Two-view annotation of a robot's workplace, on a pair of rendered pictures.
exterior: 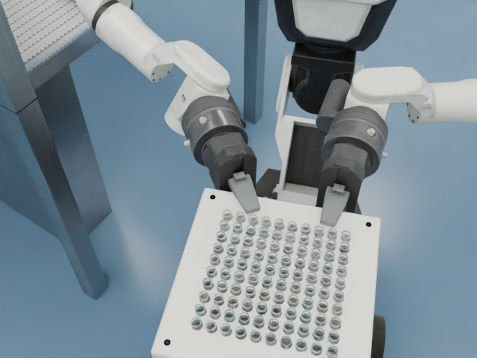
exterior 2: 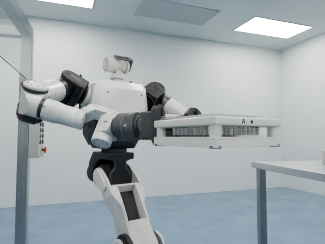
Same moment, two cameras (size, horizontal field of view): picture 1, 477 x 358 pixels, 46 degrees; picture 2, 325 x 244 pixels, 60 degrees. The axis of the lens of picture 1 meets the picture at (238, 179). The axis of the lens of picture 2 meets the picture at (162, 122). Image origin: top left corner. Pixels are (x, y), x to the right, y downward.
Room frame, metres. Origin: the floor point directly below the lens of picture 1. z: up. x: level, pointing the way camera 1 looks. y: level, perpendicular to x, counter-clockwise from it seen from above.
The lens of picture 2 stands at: (-0.08, 0.62, 1.02)
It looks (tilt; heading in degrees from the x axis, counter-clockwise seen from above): 3 degrees up; 313
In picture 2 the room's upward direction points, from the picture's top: straight up
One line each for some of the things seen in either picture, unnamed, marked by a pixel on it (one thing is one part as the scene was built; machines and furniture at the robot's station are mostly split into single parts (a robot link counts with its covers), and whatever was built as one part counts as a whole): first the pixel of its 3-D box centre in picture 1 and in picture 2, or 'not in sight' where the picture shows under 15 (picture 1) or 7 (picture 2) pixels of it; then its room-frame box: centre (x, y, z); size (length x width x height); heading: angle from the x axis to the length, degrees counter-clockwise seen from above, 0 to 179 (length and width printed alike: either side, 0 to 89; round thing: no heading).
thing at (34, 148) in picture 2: not in sight; (36, 136); (1.71, -0.14, 1.03); 0.17 x 0.06 x 0.26; 146
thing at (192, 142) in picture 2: not in sight; (214, 141); (0.34, -0.05, 1.01); 0.24 x 0.24 x 0.02; 78
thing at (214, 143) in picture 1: (223, 155); (143, 126); (0.55, 0.02, 1.05); 0.12 x 0.10 x 0.13; 19
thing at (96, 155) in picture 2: (326, 48); (108, 168); (1.04, -0.20, 0.87); 0.28 x 0.13 x 0.18; 167
